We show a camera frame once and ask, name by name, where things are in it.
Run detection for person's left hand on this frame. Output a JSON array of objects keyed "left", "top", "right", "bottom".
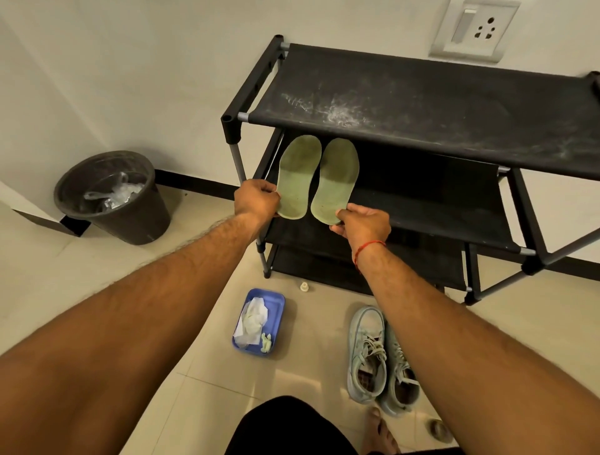
[{"left": 234, "top": 179, "right": 281, "bottom": 227}]

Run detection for person's right hand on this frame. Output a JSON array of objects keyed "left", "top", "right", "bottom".
[{"left": 329, "top": 203, "right": 393, "bottom": 257}]

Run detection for green shoe insole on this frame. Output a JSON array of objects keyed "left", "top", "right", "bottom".
[
  {"left": 276, "top": 135, "right": 323, "bottom": 220},
  {"left": 310, "top": 137, "right": 361, "bottom": 226}
]

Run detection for person's right forearm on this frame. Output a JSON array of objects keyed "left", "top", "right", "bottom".
[{"left": 354, "top": 241, "right": 600, "bottom": 455}]

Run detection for person's left forearm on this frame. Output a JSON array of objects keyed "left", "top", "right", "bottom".
[{"left": 0, "top": 213, "right": 264, "bottom": 455}]

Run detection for blue plastic tray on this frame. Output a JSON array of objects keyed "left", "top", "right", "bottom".
[{"left": 232, "top": 288, "right": 286, "bottom": 357}]

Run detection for white crumpled cloth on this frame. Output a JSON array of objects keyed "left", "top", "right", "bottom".
[{"left": 233, "top": 297, "right": 269, "bottom": 348}]

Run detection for pale green sneaker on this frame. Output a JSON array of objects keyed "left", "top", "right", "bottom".
[
  {"left": 346, "top": 305, "right": 389, "bottom": 405},
  {"left": 377, "top": 322, "right": 423, "bottom": 418}
]

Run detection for black waste bin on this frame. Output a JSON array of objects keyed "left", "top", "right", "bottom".
[{"left": 53, "top": 150, "right": 172, "bottom": 246}]

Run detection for black shoe rack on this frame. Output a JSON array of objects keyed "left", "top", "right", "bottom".
[{"left": 220, "top": 34, "right": 600, "bottom": 307}]

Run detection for clear plastic bag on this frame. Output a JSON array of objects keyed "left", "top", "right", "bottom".
[{"left": 83, "top": 171, "right": 146, "bottom": 211}]

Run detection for black shorts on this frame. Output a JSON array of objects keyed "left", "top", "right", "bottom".
[{"left": 224, "top": 396, "right": 360, "bottom": 455}]

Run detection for person's bare foot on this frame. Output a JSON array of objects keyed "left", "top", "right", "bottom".
[{"left": 361, "top": 406, "right": 402, "bottom": 455}]

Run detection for small round lid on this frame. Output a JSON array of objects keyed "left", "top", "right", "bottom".
[{"left": 426, "top": 418, "right": 455, "bottom": 444}]

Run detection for red thread bracelet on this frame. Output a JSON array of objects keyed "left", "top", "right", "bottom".
[{"left": 353, "top": 239, "right": 388, "bottom": 273}]

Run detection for white wall socket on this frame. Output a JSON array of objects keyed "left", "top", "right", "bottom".
[{"left": 428, "top": 0, "right": 522, "bottom": 64}]

